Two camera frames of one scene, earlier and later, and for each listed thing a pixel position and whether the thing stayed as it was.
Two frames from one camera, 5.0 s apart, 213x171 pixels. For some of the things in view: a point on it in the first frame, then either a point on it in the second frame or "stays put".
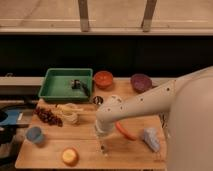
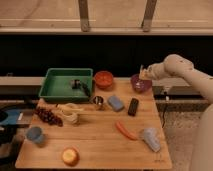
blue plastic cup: (34, 135) stays put
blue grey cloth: (150, 137) stays put
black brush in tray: (75, 84) stays put
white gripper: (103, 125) -> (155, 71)
